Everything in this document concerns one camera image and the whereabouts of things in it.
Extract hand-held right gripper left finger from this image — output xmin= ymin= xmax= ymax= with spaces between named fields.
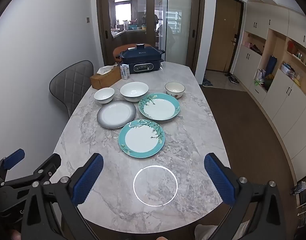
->
xmin=20 ymin=152 xmax=104 ymax=240

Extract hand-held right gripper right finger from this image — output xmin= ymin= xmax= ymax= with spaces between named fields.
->
xmin=204 ymin=152 xmax=287 ymax=240

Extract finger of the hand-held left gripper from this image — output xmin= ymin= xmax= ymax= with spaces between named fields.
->
xmin=3 ymin=153 xmax=62 ymax=190
xmin=0 ymin=149 xmax=26 ymax=180

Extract teal floral plate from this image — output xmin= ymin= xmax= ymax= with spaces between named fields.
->
xmin=118 ymin=119 xmax=166 ymax=158
xmin=138 ymin=93 xmax=180 ymax=121

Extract grey rimmed plate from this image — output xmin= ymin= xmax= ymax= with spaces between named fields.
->
xmin=97 ymin=100 xmax=136 ymax=129

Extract small white bowl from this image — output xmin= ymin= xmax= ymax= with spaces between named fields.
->
xmin=94 ymin=87 xmax=115 ymax=104

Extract large white bowl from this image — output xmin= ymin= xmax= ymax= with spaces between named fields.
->
xmin=120 ymin=82 xmax=149 ymax=102

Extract dark rimmed patterned bowl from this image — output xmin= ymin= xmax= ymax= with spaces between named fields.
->
xmin=165 ymin=82 xmax=186 ymax=99

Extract grey quilted chair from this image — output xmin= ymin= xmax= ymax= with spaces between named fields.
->
xmin=49 ymin=60 xmax=94 ymax=119

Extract wooden tissue box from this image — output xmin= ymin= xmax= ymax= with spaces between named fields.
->
xmin=90 ymin=66 xmax=122 ymax=90

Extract white tissue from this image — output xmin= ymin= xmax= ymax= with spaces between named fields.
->
xmin=96 ymin=66 xmax=115 ymax=75

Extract small milk carton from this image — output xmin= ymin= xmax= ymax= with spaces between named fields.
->
xmin=120 ymin=64 xmax=131 ymax=80

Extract white shopping bag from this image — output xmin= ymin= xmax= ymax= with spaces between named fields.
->
xmin=254 ymin=69 xmax=266 ymax=87

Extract blue bag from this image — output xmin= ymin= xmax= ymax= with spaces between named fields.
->
xmin=265 ymin=56 xmax=278 ymax=77

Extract dark blue electric cooker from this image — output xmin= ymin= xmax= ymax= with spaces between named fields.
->
xmin=115 ymin=43 xmax=166 ymax=75

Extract orange chair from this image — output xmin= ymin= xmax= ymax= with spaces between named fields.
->
xmin=112 ymin=43 xmax=153 ymax=61

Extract wooden entry door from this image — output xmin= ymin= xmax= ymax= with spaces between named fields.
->
xmin=206 ymin=0 xmax=244 ymax=73

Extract white refrigerator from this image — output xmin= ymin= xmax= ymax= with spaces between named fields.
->
xmin=164 ymin=0 xmax=193 ymax=65

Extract glass sliding door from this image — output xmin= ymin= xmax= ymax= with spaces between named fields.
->
xmin=96 ymin=0 xmax=206 ymax=67

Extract metal wire rack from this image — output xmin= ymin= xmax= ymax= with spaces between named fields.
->
xmin=290 ymin=172 xmax=306 ymax=227

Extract white wall cabinets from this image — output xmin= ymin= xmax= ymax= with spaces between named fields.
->
xmin=230 ymin=1 xmax=306 ymax=180

